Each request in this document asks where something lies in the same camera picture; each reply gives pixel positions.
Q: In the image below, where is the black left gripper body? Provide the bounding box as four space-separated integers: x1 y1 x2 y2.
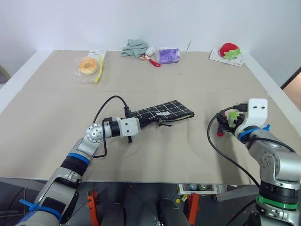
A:
127 118 149 145

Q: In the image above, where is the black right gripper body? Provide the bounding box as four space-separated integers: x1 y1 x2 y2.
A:
236 113 246 129

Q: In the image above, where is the red marker with black body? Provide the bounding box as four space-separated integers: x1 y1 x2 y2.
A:
216 127 236 137

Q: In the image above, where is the black white-grid zip pouch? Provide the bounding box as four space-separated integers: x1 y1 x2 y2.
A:
130 99 196 129

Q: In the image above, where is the beige table cloth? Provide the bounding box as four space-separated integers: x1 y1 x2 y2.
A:
0 49 301 185

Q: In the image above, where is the white flat card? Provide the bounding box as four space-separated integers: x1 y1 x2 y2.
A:
209 48 245 68

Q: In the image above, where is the brown wooden panel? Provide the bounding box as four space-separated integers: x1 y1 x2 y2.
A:
281 66 301 101

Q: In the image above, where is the red strawberry plush toy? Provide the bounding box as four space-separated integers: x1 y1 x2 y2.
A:
219 42 242 60

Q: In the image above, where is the white tray with cans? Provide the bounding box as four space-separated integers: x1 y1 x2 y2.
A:
178 183 219 195

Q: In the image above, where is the bagged orange donut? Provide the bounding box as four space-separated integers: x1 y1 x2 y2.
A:
73 49 108 86

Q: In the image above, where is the purple tissue pack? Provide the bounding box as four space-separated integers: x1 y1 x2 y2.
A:
158 47 182 65

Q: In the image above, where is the white fluffy plush ball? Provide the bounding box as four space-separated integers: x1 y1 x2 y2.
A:
144 45 158 57

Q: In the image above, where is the pale green crumpled cloth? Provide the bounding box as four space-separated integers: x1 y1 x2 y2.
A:
120 38 149 58

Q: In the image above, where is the round bread bun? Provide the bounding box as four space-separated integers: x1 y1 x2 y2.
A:
79 56 99 76

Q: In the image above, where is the orange metal clamp stand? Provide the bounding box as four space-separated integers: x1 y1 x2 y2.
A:
187 192 201 226
86 189 100 226

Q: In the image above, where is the dark rounded shape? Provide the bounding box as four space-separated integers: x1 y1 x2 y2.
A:
158 198 190 226

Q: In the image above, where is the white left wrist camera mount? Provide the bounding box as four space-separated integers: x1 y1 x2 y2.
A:
118 117 142 137

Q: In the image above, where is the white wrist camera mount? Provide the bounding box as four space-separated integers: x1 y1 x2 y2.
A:
118 117 142 137
234 98 269 135

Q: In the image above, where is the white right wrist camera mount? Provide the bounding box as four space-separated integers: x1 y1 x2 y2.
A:
234 98 269 135

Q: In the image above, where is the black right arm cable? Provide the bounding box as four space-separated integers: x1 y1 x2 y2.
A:
207 105 261 188

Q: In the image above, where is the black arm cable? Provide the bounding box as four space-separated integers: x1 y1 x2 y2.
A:
92 95 131 159
207 105 261 188

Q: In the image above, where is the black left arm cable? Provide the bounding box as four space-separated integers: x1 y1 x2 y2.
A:
92 95 131 159

